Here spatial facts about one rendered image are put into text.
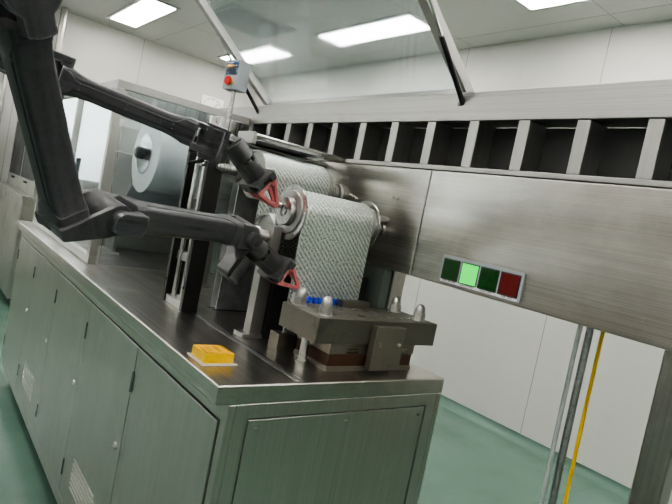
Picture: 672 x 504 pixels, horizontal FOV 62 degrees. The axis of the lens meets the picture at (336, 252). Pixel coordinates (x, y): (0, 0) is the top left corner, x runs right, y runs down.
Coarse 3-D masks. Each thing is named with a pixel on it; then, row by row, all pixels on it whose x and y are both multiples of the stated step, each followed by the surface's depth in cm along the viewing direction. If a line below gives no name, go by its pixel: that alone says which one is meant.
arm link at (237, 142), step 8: (232, 136) 140; (240, 136) 138; (232, 144) 136; (240, 144) 136; (224, 152) 137; (232, 152) 136; (240, 152) 136; (248, 152) 138; (232, 160) 138; (240, 160) 137
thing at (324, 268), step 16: (304, 240) 146; (320, 240) 149; (304, 256) 146; (320, 256) 149; (336, 256) 153; (352, 256) 156; (304, 272) 147; (320, 272) 150; (336, 272) 154; (352, 272) 157; (320, 288) 151; (336, 288) 155; (352, 288) 158
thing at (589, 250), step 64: (384, 192) 170; (448, 192) 150; (512, 192) 135; (576, 192) 122; (640, 192) 111; (384, 256) 167; (512, 256) 132; (576, 256) 120; (640, 256) 110; (576, 320) 118; (640, 320) 109
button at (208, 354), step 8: (200, 344) 126; (192, 352) 124; (200, 352) 121; (208, 352) 120; (216, 352) 122; (224, 352) 123; (200, 360) 121; (208, 360) 120; (216, 360) 121; (224, 360) 122; (232, 360) 123
